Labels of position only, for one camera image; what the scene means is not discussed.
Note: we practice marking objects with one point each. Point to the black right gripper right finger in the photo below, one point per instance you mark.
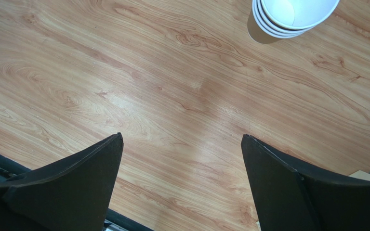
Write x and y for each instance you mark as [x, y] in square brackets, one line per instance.
[293, 195]

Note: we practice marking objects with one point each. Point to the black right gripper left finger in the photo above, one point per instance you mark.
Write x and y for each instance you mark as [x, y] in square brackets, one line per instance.
[71, 194]

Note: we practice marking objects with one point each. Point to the kraft paper bag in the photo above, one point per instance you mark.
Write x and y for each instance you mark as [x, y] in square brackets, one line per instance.
[361, 175]

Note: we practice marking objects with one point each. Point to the stack of paper cups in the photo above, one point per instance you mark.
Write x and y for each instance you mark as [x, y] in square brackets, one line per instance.
[273, 20]

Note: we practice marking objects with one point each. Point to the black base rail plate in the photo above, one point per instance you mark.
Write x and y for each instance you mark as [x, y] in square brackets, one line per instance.
[114, 221]

